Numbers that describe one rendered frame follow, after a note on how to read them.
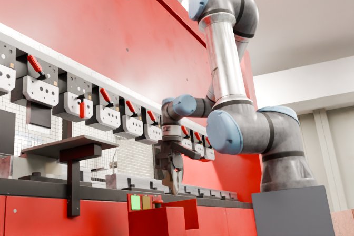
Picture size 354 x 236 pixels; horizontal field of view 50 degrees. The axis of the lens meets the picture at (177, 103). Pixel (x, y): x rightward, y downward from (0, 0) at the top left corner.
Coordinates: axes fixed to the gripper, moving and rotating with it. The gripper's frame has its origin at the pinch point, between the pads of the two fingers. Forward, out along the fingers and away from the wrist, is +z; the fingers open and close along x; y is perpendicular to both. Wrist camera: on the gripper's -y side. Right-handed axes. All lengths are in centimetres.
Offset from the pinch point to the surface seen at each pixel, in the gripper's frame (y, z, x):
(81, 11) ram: 40, -79, 14
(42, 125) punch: 36, -24, 33
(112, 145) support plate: 8.7, -14.5, 25.6
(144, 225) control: 3.3, 11.1, 15.1
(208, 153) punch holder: 49, -33, -119
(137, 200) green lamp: 9.9, 3.1, 10.5
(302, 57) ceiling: 71, -256, -532
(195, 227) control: -4.9, 12.4, -4.5
